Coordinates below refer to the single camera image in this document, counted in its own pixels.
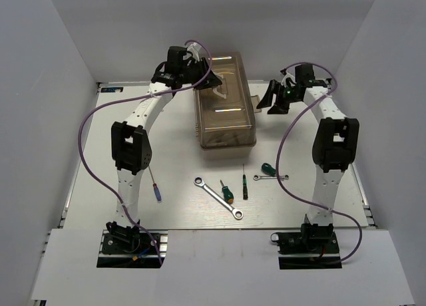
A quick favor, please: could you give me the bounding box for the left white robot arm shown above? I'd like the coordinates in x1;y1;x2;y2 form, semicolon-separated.
111;42;222;252

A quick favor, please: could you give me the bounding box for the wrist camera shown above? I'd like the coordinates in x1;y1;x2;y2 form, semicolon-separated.
187;42;202;61
280;69;296;88

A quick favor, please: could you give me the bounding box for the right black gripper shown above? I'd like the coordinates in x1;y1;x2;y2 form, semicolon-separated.
256;79;301;114

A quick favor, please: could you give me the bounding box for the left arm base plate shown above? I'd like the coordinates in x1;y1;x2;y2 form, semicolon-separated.
97;231;168;269

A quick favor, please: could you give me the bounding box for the purple cable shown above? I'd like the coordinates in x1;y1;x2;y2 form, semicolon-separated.
275;61;364;262
79;39;214;265

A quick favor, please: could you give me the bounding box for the stubby green orange screwdriver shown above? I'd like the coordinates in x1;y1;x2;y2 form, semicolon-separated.
220;180;234;204

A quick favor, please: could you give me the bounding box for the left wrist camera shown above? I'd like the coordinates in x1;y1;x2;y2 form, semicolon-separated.
187;42;202;61

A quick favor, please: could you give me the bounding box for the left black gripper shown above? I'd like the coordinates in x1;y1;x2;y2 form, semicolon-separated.
180;58;222;90

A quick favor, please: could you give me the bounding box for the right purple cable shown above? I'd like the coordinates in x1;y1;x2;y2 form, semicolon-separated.
275;61;364;262

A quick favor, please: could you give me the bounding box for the small combination wrench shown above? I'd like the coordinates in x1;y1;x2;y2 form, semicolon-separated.
253;174;290;181

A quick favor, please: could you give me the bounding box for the red blue screwdriver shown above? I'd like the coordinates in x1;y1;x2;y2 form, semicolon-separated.
148;167;162;203

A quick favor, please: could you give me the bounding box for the thin black green screwdriver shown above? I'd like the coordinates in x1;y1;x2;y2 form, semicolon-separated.
242;164;248;200

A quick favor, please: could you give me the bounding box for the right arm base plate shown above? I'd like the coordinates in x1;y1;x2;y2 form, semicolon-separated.
270;231;342;270

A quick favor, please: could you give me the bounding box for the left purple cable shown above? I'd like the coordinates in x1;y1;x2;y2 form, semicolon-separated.
79;39;214;265

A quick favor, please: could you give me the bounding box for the large ratchet wrench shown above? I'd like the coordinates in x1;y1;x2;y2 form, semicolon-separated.
194;177;244;220

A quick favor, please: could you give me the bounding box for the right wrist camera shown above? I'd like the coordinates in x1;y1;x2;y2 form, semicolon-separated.
280;69;296;88

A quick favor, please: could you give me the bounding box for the beige cantilever toolbox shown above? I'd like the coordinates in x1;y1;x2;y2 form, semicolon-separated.
194;52;257;160

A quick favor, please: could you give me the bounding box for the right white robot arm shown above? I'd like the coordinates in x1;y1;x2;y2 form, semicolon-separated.
257;62;359;252

